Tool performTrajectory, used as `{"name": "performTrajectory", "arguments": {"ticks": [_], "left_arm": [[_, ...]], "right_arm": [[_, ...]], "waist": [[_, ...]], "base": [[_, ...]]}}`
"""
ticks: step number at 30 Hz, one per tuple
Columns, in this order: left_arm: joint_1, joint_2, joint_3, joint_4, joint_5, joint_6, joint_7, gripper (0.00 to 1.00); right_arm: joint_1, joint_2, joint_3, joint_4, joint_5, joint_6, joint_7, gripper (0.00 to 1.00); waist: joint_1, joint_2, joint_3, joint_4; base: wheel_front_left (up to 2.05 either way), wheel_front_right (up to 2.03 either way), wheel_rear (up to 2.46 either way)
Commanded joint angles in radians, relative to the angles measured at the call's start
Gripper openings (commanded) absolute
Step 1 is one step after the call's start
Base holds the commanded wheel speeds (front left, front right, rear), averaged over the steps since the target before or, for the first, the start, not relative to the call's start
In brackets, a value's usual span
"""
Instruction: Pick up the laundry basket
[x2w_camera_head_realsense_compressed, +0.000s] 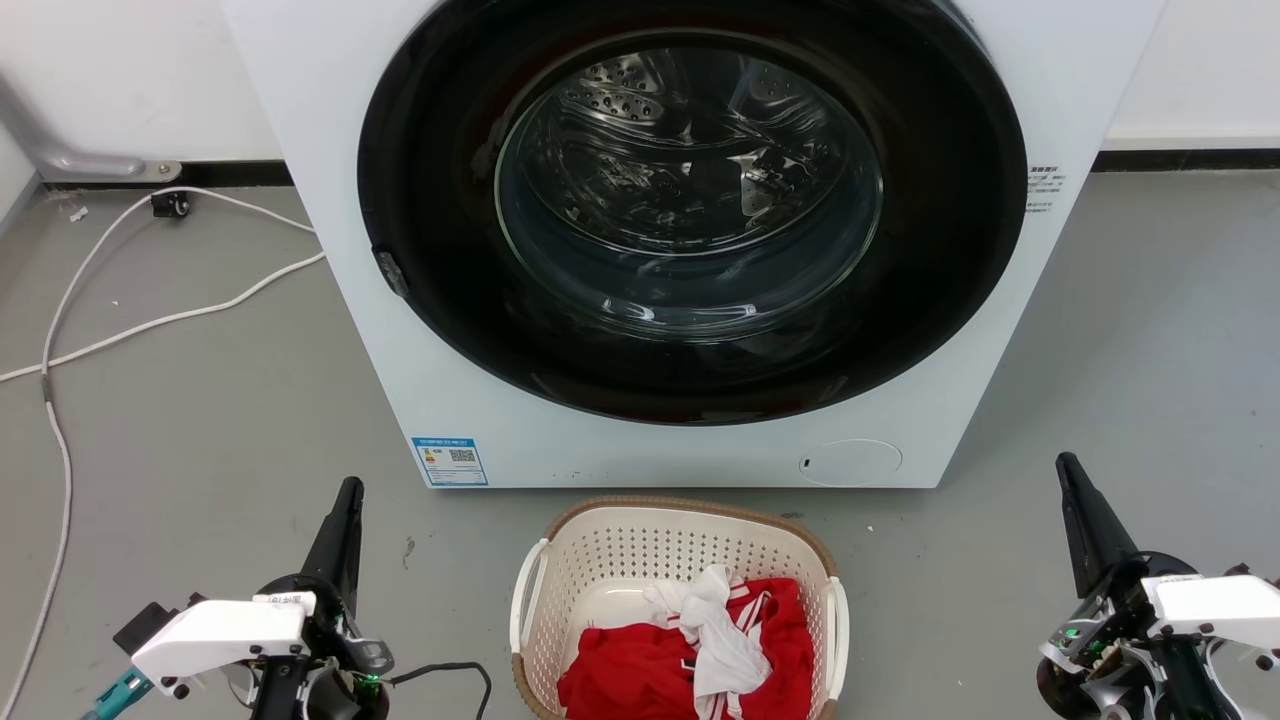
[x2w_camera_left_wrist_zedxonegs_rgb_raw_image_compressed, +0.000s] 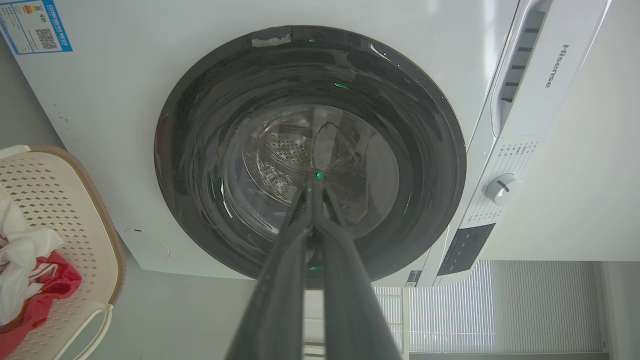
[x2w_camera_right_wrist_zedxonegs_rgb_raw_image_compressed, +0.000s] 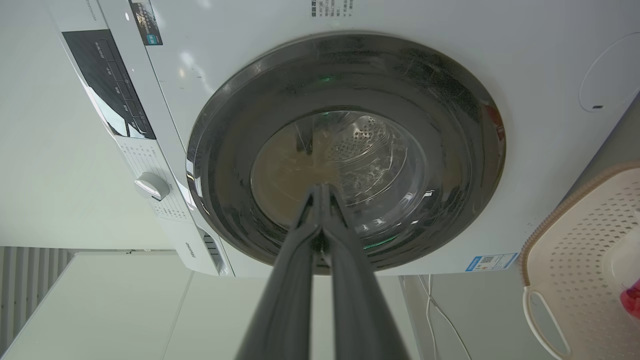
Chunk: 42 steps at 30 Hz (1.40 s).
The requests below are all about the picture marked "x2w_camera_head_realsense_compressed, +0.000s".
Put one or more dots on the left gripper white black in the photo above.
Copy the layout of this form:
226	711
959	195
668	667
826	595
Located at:
220	635

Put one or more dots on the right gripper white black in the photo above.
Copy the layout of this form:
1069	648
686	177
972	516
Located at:
1200	605

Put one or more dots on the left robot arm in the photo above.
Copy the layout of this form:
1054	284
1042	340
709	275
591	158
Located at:
320	695

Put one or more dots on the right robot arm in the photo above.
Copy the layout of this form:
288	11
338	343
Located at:
1170	685

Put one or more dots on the cream perforated laundry basket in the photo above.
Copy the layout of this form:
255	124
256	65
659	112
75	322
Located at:
620	550

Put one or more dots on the blue energy label sticker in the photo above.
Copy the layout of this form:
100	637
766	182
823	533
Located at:
449	461

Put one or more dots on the round white filter cover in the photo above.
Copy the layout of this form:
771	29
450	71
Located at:
850	463

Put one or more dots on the grey door latch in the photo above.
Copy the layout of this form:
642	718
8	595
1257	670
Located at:
390	272

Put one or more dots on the red garment with white stripes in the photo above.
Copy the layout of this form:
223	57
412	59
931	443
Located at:
640	670

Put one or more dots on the small printed text sticker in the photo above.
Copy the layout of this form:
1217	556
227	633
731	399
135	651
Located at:
1043	190

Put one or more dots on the black round washer door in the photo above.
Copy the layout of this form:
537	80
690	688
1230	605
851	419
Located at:
430	200

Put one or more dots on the small black caster wheel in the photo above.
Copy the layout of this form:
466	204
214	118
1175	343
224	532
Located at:
171	205

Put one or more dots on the white crumpled garment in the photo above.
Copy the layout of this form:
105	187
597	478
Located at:
715	640

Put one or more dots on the white front-load washing machine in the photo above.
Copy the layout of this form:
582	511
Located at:
330	120

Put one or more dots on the grey metal pipe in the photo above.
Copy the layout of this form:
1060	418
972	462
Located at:
60	155

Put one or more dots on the steel washer drum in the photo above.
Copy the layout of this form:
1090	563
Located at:
690	170

